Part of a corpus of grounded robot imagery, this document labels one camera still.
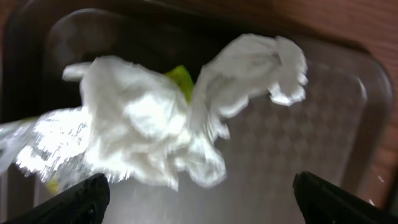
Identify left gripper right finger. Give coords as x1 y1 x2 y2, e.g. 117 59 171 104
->
293 171 397 224

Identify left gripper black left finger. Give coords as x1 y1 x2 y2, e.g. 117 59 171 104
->
5 174 110 224

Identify foil wrapper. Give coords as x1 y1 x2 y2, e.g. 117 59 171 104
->
1 57 226 192

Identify white paper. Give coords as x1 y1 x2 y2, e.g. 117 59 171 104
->
187 34 308 141

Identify brown serving tray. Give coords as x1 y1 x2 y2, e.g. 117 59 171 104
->
1 1 392 223

